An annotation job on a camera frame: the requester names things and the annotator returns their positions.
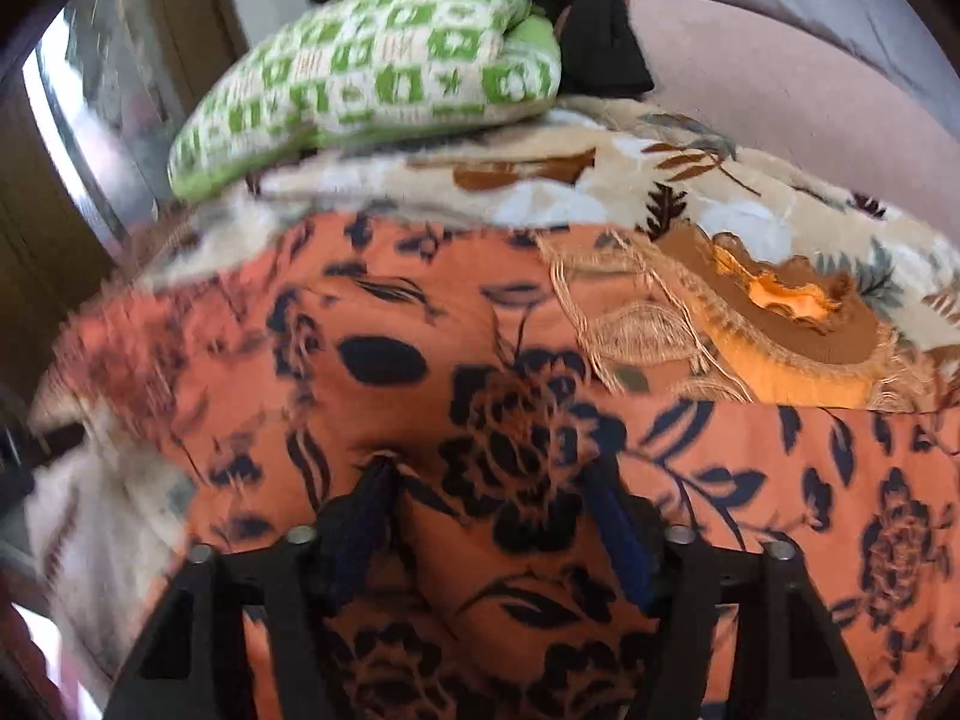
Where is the orange floral blouse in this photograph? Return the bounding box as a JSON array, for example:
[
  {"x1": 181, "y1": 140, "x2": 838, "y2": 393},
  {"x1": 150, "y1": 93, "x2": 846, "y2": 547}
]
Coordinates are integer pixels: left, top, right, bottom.
[{"x1": 55, "y1": 213, "x2": 958, "y2": 718}]

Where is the beige leaf pattern blanket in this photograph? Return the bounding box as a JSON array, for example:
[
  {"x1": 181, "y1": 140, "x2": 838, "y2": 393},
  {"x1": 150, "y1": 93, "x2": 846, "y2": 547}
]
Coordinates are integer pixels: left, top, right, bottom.
[{"x1": 28, "y1": 98, "x2": 958, "y2": 695}]

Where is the pink bolster cushion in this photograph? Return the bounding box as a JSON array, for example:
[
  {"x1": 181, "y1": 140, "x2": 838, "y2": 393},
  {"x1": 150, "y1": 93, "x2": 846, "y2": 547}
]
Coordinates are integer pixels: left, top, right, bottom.
[{"x1": 630, "y1": 0, "x2": 958, "y2": 241}]

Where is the brown wooden door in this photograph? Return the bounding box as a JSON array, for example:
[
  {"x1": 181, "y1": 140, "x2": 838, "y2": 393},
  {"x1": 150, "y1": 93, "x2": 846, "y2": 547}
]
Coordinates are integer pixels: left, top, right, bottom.
[{"x1": 2, "y1": 0, "x2": 245, "y2": 400}]

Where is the green white patterned pillow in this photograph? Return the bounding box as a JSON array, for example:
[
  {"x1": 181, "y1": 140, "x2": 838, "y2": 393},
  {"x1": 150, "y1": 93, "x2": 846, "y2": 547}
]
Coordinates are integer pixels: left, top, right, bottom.
[{"x1": 167, "y1": 0, "x2": 562, "y2": 202}]

